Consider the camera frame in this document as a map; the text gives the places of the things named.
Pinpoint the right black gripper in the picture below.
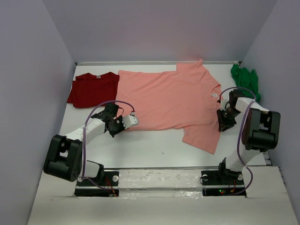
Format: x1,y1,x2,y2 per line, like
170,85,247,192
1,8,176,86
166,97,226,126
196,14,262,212
216,107,241,131

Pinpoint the pink polo shirt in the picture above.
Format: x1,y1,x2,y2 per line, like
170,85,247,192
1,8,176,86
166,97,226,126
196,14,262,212
116,60,221,154

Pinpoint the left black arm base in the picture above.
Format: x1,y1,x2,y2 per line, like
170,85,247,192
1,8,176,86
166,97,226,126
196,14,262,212
74,161,120,197

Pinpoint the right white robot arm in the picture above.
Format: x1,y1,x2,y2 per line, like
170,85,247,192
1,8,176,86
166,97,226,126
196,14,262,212
216,87,281,184

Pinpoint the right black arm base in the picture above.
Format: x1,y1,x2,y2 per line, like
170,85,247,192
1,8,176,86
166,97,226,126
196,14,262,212
199,159,247,196

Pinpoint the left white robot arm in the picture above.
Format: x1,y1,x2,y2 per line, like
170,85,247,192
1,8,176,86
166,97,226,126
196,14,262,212
43,101,138,185

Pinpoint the folded red t-shirt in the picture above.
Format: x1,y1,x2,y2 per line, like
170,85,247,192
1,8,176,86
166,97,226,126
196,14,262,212
67,72,120,108

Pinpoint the crumpled green t-shirt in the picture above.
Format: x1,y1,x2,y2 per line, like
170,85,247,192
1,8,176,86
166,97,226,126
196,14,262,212
231,64,261,103

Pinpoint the white foam block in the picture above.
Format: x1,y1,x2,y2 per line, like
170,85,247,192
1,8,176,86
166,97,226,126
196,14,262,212
118,169,202,189

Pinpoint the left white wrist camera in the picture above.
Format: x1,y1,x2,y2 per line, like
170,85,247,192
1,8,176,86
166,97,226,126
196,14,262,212
122,115,139,129

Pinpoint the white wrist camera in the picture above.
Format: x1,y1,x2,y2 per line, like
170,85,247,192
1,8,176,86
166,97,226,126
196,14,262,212
217,98,229,111
122,115,139,129

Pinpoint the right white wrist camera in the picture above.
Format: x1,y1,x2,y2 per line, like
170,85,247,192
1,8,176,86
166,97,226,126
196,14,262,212
217,98,229,111

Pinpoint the aluminium rear table rail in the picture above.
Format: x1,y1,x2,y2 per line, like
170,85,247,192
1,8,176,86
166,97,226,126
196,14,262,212
75,61,242,66

